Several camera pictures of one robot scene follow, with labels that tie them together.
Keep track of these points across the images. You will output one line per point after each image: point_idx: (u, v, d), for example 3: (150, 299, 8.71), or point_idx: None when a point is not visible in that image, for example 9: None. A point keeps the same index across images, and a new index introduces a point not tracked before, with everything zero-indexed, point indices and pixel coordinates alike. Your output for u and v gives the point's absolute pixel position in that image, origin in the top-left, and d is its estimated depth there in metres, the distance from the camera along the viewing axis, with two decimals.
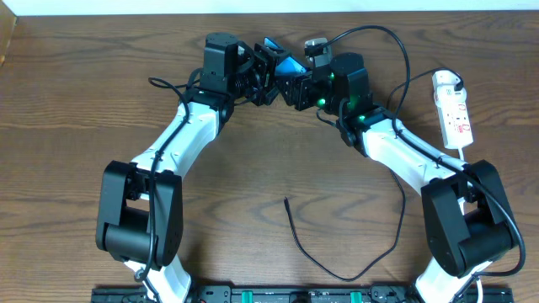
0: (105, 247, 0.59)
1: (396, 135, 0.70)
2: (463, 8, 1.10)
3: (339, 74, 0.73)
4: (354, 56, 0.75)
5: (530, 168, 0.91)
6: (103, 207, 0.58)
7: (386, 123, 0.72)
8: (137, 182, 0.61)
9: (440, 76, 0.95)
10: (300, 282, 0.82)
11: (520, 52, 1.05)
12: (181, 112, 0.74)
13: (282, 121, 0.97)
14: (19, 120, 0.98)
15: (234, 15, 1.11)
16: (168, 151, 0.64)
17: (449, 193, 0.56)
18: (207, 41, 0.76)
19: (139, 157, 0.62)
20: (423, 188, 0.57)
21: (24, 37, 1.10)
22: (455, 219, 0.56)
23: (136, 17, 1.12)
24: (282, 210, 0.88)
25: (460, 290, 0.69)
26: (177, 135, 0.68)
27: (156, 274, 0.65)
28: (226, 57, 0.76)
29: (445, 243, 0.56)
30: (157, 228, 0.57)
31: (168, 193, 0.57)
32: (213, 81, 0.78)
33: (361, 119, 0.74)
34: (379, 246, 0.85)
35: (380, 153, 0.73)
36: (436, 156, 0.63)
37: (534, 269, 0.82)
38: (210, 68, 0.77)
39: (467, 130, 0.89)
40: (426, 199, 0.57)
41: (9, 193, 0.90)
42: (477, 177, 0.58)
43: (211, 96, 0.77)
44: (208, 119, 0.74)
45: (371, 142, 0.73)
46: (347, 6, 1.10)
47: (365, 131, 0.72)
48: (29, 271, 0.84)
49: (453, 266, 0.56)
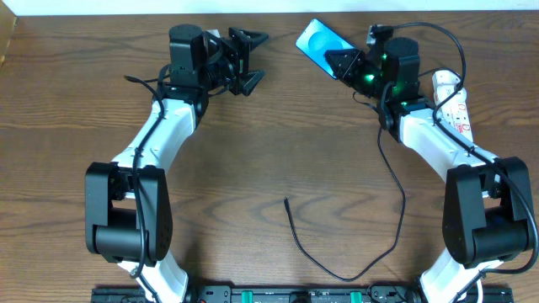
0: (98, 251, 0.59)
1: (433, 123, 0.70)
2: (463, 7, 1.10)
3: (393, 57, 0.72)
4: (410, 43, 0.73)
5: (531, 168, 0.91)
6: (88, 210, 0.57)
7: (426, 112, 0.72)
8: (120, 182, 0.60)
9: (440, 76, 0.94)
10: (300, 282, 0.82)
11: (520, 52, 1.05)
12: (155, 108, 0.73)
13: (282, 121, 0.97)
14: (19, 120, 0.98)
15: (234, 15, 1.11)
16: (148, 147, 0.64)
17: (477, 179, 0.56)
18: (171, 36, 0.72)
19: (120, 157, 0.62)
20: (450, 172, 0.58)
21: (25, 37, 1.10)
22: (475, 208, 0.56)
23: (136, 16, 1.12)
24: (282, 210, 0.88)
25: (461, 291, 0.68)
26: (156, 132, 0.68)
27: (151, 272, 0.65)
28: (192, 50, 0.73)
29: (461, 230, 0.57)
30: (146, 224, 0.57)
31: (152, 187, 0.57)
32: (184, 76, 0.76)
33: (402, 105, 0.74)
34: (380, 246, 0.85)
35: (412, 140, 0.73)
36: (470, 146, 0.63)
37: (534, 269, 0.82)
38: (178, 64, 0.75)
39: (467, 130, 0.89)
40: (451, 184, 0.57)
41: (8, 193, 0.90)
42: (506, 171, 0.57)
43: (185, 91, 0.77)
44: (184, 114, 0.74)
45: (407, 127, 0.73)
46: (347, 7, 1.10)
47: (403, 115, 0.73)
48: (29, 271, 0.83)
49: (462, 253, 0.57)
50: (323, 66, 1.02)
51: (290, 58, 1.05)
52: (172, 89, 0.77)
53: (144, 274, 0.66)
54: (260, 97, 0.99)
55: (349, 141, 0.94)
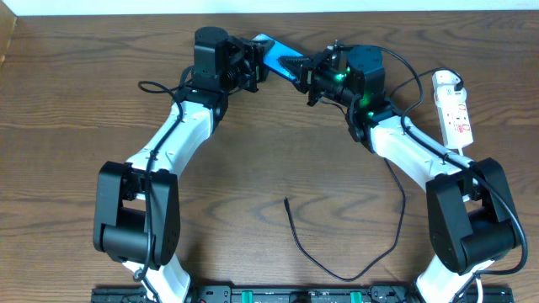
0: (103, 248, 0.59)
1: (403, 131, 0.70)
2: (462, 8, 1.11)
3: (357, 71, 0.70)
4: (373, 54, 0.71)
5: (531, 168, 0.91)
6: (99, 207, 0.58)
7: (395, 119, 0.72)
8: (133, 182, 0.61)
9: (440, 76, 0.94)
10: (300, 282, 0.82)
11: (520, 52, 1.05)
12: (174, 111, 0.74)
13: (282, 121, 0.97)
14: (19, 120, 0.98)
15: (234, 14, 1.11)
16: (163, 151, 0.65)
17: (454, 188, 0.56)
18: (196, 39, 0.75)
19: (135, 157, 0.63)
20: (428, 183, 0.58)
21: (25, 37, 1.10)
22: (460, 215, 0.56)
23: (136, 16, 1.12)
24: (282, 210, 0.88)
25: (460, 290, 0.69)
26: (173, 135, 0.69)
27: (155, 273, 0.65)
28: (216, 55, 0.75)
29: (448, 238, 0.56)
30: (154, 227, 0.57)
31: (164, 191, 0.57)
32: (205, 79, 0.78)
33: (370, 116, 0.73)
34: (380, 246, 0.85)
35: (386, 150, 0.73)
36: (443, 154, 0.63)
37: (534, 269, 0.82)
38: (201, 66, 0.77)
39: (467, 130, 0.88)
40: (430, 194, 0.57)
41: (8, 193, 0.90)
42: (482, 174, 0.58)
43: (205, 95, 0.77)
44: (202, 118, 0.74)
45: (379, 138, 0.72)
46: (346, 7, 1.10)
47: (372, 127, 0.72)
48: (28, 271, 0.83)
49: (455, 262, 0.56)
50: (279, 70, 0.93)
51: None
52: (193, 92, 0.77)
53: (147, 275, 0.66)
54: (261, 97, 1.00)
55: (349, 141, 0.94)
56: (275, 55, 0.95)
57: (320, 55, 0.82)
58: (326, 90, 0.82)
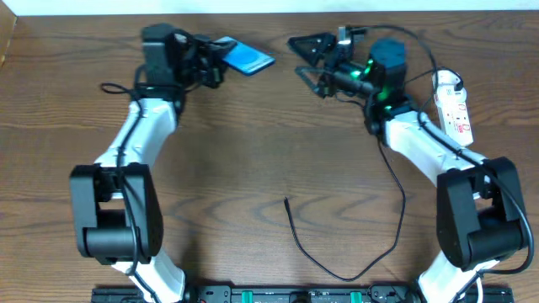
0: (90, 254, 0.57)
1: (419, 126, 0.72)
2: (461, 8, 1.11)
3: (379, 65, 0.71)
4: (396, 47, 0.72)
5: (531, 168, 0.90)
6: (77, 212, 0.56)
7: (410, 115, 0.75)
8: (105, 183, 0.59)
9: (440, 76, 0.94)
10: (300, 282, 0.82)
11: (520, 52, 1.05)
12: (133, 109, 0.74)
13: (282, 121, 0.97)
14: (19, 120, 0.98)
15: (234, 15, 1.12)
16: (130, 146, 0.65)
17: (464, 184, 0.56)
18: (144, 37, 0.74)
19: (103, 158, 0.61)
20: (440, 177, 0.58)
21: (25, 37, 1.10)
22: (469, 210, 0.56)
23: (136, 16, 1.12)
24: (282, 210, 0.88)
25: (461, 290, 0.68)
26: (136, 130, 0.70)
27: (145, 268, 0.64)
28: (165, 51, 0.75)
29: (455, 234, 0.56)
30: (136, 220, 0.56)
31: (138, 182, 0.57)
32: (160, 76, 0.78)
33: (386, 109, 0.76)
34: (380, 246, 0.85)
35: (400, 142, 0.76)
36: (457, 149, 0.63)
37: (534, 269, 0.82)
38: (154, 65, 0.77)
39: (467, 130, 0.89)
40: (441, 188, 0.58)
41: (8, 193, 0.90)
42: (496, 172, 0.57)
43: (162, 90, 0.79)
44: (163, 110, 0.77)
45: (393, 131, 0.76)
46: (346, 7, 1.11)
47: (388, 121, 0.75)
48: (29, 271, 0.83)
49: (459, 257, 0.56)
50: (239, 66, 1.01)
51: (290, 58, 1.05)
52: (148, 90, 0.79)
53: (137, 270, 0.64)
54: (261, 98, 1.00)
55: (349, 141, 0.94)
56: (238, 54, 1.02)
57: (335, 56, 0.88)
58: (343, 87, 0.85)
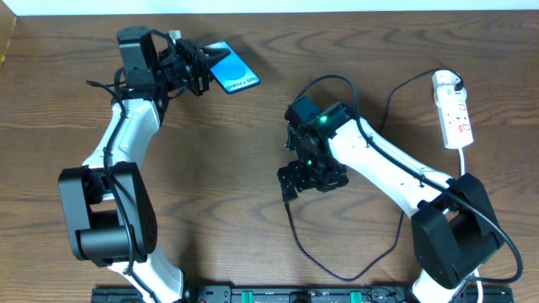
0: (85, 257, 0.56)
1: (366, 142, 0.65)
2: (461, 8, 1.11)
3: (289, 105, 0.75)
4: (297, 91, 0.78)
5: (530, 167, 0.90)
6: (67, 215, 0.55)
7: (354, 127, 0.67)
8: (94, 184, 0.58)
9: (440, 76, 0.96)
10: (300, 282, 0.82)
11: (520, 52, 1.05)
12: (115, 111, 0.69)
13: (282, 121, 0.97)
14: (19, 120, 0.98)
15: (235, 15, 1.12)
16: (116, 146, 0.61)
17: (439, 217, 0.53)
18: (119, 39, 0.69)
19: (89, 159, 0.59)
20: (413, 217, 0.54)
21: (25, 37, 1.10)
22: (447, 239, 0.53)
23: (137, 17, 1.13)
24: (282, 210, 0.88)
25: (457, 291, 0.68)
26: (123, 130, 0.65)
27: (144, 269, 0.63)
28: (143, 49, 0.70)
29: (438, 263, 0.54)
30: (130, 218, 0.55)
31: (129, 180, 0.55)
32: (139, 76, 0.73)
33: (322, 121, 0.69)
34: (379, 246, 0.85)
35: (349, 157, 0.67)
36: (419, 174, 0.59)
37: (534, 269, 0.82)
38: (131, 64, 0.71)
39: (467, 130, 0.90)
40: (417, 227, 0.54)
41: (8, 193, 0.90)
42: (461, 193, 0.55)
43: (143, 90, 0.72)
44: (146, 110, 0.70)
45: (340, 149, 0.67)
46: (347, 7, 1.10)
47: (330, 138, 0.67)
48: (28, 271, 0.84)
49: (447, 280, 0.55)
50: (220, 78, 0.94)
51: (290, 59, 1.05)
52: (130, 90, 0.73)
53: (136, 271, 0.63)
54: (261, 97, 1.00)
55: None
56: (227, 64, 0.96)
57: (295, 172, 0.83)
58: (327, 169, 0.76)
